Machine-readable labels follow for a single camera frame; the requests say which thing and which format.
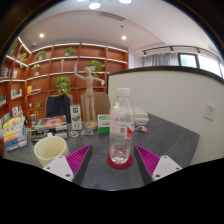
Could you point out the clear plastic water bottle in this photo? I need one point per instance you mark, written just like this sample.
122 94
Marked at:
121 130

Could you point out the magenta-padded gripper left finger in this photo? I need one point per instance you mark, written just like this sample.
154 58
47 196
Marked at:
60 166

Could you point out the green-white box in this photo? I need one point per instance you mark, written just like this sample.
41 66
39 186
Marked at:
103 125

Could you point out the wooden artist mannequin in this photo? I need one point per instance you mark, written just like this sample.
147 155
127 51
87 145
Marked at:
88 96

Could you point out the flat round red coaster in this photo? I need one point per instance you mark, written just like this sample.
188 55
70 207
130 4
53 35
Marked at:
120 166

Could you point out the white wall socket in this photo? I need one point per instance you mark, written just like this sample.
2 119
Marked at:
209 111

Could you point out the tall green-white carton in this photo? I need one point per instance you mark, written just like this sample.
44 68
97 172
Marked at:
76 116

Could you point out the stack of dark books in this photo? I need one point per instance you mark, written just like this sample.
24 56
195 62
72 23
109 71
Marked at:
48 126

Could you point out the recessed ceiling downlight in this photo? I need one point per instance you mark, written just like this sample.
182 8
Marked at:
41 35
124 37

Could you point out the wooden shelf unit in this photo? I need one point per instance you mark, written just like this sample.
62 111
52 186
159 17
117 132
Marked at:
50 70

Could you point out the tan chair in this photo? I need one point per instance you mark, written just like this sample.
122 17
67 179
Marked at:
101 105

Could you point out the small colourful oval badge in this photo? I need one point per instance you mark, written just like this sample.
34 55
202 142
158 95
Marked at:
87 132
73 134
141 128

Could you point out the grey curtain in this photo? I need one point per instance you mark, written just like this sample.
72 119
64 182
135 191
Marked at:
161 60

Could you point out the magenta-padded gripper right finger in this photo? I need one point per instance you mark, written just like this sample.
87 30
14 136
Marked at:
165 166

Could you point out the window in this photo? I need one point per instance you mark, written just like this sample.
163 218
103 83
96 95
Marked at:
203 63

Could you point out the white tissue box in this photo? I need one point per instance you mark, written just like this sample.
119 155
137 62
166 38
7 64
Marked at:
140 116

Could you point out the chair with dark jacket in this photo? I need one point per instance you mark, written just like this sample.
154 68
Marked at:
58 106

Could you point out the multi-bulb ceiling lamp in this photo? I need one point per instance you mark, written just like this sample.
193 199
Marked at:
94 5

